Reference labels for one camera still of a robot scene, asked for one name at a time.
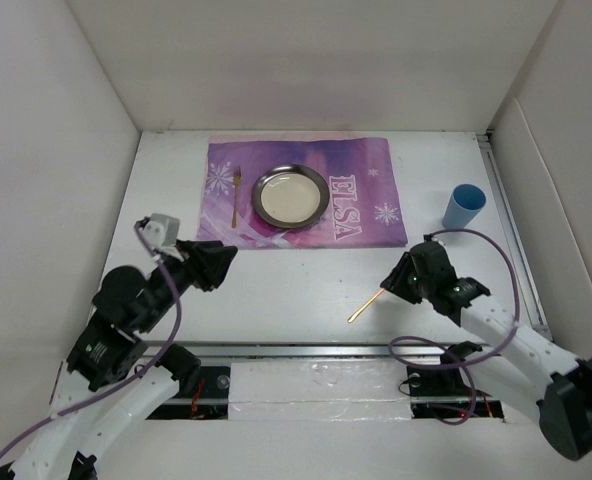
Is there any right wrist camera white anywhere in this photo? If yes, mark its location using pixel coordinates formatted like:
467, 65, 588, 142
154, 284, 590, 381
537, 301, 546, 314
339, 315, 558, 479
423, 234, 446, 248

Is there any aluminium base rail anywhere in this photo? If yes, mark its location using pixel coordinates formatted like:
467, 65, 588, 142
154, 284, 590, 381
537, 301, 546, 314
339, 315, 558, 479
78, 132, 557, 416

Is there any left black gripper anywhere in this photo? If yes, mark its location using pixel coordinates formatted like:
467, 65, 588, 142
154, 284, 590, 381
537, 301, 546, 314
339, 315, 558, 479
139, 236, 238, 330

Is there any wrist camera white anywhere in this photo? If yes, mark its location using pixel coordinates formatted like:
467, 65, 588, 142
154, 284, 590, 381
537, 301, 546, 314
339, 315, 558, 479
423, 234, 446, 248
134, 213, 182, 260

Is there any metal rimmed cream plate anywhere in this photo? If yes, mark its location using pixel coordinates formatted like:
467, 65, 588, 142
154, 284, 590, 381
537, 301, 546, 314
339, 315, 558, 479
251, 164, 331, 230

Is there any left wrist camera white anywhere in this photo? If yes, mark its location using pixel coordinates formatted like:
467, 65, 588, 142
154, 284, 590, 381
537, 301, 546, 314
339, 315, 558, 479
134, 213, 182, 260

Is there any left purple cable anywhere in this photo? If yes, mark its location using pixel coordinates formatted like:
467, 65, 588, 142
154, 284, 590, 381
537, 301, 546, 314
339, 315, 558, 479
0, 219, 185, 480

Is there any white foam block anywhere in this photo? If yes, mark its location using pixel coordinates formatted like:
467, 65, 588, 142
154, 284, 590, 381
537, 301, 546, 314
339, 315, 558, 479
228, 360, 412, 422

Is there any blue plastic cup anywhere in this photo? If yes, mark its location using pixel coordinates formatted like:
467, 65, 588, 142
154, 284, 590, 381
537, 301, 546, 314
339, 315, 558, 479
442, 184, 487, 230

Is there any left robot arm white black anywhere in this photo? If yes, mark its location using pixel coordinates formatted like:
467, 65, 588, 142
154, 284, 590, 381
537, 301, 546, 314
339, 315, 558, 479
0, 241, 238, 479

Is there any gold fork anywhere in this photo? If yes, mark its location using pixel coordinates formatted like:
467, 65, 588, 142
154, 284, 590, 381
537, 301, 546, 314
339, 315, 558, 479
231, 166, 242, 229

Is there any purple cable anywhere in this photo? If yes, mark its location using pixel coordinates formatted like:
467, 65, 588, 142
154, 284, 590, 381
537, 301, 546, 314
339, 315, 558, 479
389, 228, 523, 426
0, 219, 185, 480

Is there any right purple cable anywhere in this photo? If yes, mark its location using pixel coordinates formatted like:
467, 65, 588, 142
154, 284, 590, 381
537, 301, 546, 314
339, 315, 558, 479
389, 228, 523, 426

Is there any purple printed cloth placemat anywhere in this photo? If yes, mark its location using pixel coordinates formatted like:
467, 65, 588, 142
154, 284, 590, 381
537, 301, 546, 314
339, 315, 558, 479
197, 133, 407, 249

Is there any gold spoon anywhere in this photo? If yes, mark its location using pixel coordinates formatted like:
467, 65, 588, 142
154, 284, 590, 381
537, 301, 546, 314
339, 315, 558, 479
347, 288, 384, 324

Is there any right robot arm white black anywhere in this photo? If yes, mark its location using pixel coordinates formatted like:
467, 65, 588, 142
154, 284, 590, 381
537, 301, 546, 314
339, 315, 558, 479
380, 240, 592, 460

